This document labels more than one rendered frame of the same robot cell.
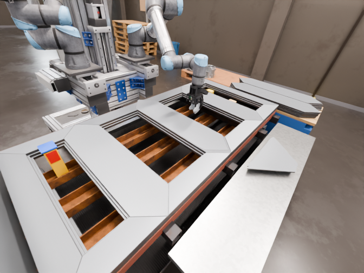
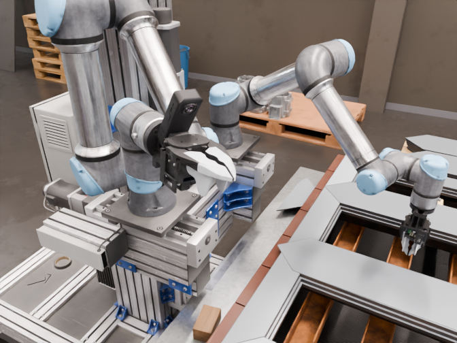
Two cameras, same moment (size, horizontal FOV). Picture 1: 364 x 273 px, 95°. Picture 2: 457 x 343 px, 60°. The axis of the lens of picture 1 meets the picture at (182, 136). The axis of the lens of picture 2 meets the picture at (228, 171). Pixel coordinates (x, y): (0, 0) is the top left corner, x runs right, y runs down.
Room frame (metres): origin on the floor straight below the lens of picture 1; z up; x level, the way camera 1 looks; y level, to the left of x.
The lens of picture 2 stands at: (0.09, 0.68, 1.75)
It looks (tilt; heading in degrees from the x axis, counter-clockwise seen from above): 30 degrees down; 351
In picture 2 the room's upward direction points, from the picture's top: straight up
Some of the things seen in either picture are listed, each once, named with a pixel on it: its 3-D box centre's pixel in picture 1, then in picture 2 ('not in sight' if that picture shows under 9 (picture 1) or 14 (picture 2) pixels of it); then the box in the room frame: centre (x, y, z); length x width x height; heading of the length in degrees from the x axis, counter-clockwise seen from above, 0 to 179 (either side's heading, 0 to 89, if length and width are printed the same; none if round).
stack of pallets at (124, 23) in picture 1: (135, 38); (81, 46); (6.20, 1.81, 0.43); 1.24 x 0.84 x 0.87; 54
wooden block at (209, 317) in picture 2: not in sight; (207, 323); (0.94, 0.61, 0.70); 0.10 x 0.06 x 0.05; 154
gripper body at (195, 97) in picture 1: (195, 93); (417, 221); (0.98, -0.06, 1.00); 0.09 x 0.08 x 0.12; 141
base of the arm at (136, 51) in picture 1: (136, 49); (224, 130); (1.55, 0.46, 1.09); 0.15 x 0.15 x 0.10
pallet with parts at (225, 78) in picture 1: (216, 72); (291, 103); (4.11, -0.68, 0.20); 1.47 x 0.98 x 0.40; 54
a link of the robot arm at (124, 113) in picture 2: not in sight; (137, 122); (0.85, 0.74, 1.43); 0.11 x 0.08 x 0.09; 28
